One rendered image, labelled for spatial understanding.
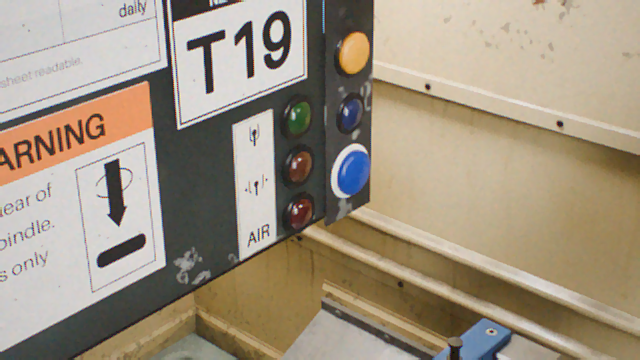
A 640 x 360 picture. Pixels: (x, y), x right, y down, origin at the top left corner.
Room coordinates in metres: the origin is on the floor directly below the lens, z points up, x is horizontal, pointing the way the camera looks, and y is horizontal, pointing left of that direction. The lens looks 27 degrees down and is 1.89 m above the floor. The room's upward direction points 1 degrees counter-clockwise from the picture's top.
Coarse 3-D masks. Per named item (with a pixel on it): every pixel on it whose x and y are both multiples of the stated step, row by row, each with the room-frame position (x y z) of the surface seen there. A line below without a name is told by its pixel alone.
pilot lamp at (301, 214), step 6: (300, 204) 0.51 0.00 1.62; (306, 204) 0.51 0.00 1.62; (294, 210) 0.50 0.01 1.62; (300, 210) 0.50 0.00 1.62; (306, 210) 0.51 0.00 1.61; (312, 210) 0.51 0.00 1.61; (294, 216) 0.50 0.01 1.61; (300, 216) 0.50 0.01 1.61; (306, 216) 0.51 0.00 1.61; (294, 222) 0.50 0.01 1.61; (300, 222) 0.50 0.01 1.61; (306, 222) 0.51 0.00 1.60; (294, 228) 0.50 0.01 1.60; (300, 228) 0.51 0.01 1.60
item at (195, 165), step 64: (320, 0) 0.53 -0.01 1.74; (320, 64) 0.53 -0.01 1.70; (0, 128) 0.37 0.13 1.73; (192, 128) 0.45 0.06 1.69; (320, 128) 0.53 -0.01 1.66; (192, 192) 0.45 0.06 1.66; (320, 192) 0.53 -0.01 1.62; (192, 256) 0.45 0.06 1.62; (64, 320) 0.39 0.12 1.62; (128, 320) 0.41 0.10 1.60
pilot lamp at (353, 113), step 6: (354, 102) 0.54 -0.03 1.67; (360, 102) 0.55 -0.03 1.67; (348, 108) 0.54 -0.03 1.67; (354, 108) 0.54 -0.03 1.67; (360, 108) 0.55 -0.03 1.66; (342, 114) 0.54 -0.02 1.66; (348, 114) 0.54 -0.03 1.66; (354, 114) 0.54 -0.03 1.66; (360, 114) 0.54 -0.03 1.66; (342, 120) 0.54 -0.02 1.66; (348, 120) 0.54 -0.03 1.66; (354, 120) 0.54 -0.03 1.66; (360, 120) 0.55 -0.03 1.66; (348, 126) 0.54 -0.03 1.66; (354, 126) 0.54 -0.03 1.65
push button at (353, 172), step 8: (352, 152) 0.54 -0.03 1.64; (360, 152) 0.54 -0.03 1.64; (344, 160) 0.54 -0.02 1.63; (352, 160) 0.54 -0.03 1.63; (360, 160) 0.54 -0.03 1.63; (368, 160) 0.55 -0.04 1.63; (344, 168) 0.53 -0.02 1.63; (352, 168) 0.54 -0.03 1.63; (360, 168) 0.54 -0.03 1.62; (368, 168) 0.55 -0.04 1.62; (344, 176) 0.53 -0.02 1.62; (352, 176) 0.54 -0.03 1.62; (360, 176) 0.54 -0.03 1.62; (368, 176) 0.55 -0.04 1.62; (344, 184) 0.53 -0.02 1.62; (352, 184) 0.54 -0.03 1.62; (360, 184) 0.54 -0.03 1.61; (344, 192) 0.53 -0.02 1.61; (352, 192) 0.54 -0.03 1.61
